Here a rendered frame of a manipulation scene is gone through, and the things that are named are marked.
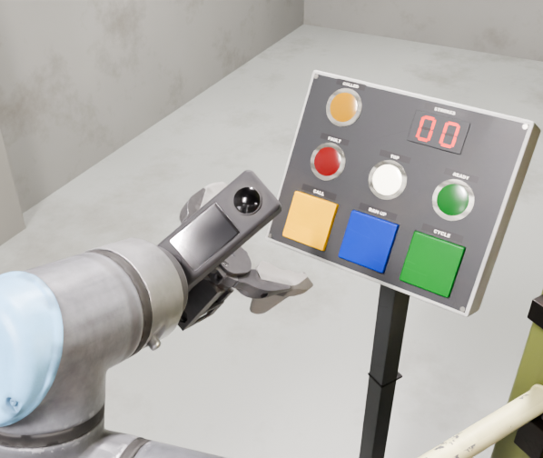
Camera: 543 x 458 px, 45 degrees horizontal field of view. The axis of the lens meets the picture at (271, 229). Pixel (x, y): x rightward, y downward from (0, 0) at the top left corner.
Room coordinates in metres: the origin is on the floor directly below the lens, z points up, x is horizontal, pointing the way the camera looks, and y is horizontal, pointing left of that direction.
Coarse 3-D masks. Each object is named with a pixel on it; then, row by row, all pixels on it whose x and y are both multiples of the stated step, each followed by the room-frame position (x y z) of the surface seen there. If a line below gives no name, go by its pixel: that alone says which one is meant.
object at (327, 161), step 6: (324, 150) 0.89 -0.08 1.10; (330, 150) 0.89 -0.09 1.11; (336, 150) 0.88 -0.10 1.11; (318, 156) 0.89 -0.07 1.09; (324, 156) 0.88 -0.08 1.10; (330, 156) 0.88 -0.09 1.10; (336, 156) 0.88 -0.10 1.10; (318, 162) 0.88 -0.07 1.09; (324, 162) 0.88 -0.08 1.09; (330, 162) 0.87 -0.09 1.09; (336, 162) 0.87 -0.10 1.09; (318, 168) 0.88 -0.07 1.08; (324, 168) 0.87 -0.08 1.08; (330, 168) 0.87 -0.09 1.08; (336, 168) 0.87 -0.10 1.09; (324, 174) 0.87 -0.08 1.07; (330, 174) 0.86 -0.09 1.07
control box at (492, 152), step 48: (384, 96) 0.90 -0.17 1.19; (336, 144) 0.89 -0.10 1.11; (384, 144) 0.86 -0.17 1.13; (432, 144) 0.82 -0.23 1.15; (480, 144) 0.80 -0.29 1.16; (528, 144) 0.78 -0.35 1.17; (288, 192) 0.88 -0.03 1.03; (336, 192) 0.85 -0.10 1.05; (432, 192) 0.79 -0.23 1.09; (480, 192) 0.76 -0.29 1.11; (288, 240) 0.84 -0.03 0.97; (336, 240) 0.81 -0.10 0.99; (480, 240) 0.72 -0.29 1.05; (480, 288) 0.71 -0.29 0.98
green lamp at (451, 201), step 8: (448, 184) 0.78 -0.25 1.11; (456, 184) 0.78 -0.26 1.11; (440, 192) 0.78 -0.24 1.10; (448, 192) 0.78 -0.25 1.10; (456, 192) 0.77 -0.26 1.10; (464, 192) 0.77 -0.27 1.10; (440, 200) 0.77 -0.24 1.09; (448, 200) 0.77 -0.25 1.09; (456, 200) 0.76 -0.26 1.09; (464, 200) 0.76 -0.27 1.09; (440, 208) 0.77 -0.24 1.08; (448, 208) 0.76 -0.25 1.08; (456, 208) 0.76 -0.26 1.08; (464, 208) 0.75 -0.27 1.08
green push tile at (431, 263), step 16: (416, 240) 0.75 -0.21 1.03; (432, 240) 0.74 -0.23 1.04; (416, 256) 0.74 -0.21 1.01; (432, 256) 0.73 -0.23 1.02; (448, 256) 0.72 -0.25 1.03; (416, 272) 0.73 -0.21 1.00; (432, 272) 0.72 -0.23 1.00; (448, 272) 0.71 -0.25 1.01; (432, 288) 0.70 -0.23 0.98; (448, 288) 0.70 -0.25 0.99
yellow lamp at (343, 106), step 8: (336, 96) 0.93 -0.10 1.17; (344, 96) 0.92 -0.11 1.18; (352, 96) 0.92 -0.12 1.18; (336, 104) 0.92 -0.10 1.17; (344, 104) 0.91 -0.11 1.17; (352, 104) 0.91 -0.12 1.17; (336, 112) 0.91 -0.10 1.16; (344, 112) 0.91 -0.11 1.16; (352, 112) 0.90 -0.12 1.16; (336, 120) 0.91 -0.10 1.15; (344, 120) 0.90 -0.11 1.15
